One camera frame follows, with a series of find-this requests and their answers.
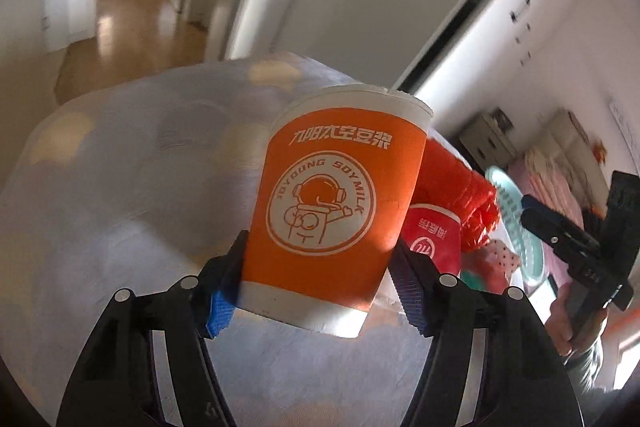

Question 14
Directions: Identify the teal plastic laundry basket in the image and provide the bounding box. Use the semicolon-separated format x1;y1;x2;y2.
485;166;546;289

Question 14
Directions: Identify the white wardrobe with handles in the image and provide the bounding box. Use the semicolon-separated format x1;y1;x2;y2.
398;0;639;139

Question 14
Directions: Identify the person's right hand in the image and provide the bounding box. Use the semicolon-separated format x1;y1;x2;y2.
544;283;608;357

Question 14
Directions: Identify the orange soy milk paper cup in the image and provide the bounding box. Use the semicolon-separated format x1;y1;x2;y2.
238;84;433;338

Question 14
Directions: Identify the grey bedside cabinet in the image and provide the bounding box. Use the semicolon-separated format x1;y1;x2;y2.
458;107;518;172

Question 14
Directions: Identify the red and white paper cup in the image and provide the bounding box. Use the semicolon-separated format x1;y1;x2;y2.
400;204;461;275

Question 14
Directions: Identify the pink striped bedding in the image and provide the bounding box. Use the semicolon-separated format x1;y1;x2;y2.
508;144;597;258

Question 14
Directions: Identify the red plastic bag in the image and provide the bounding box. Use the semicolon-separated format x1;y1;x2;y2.
411;139;500;254

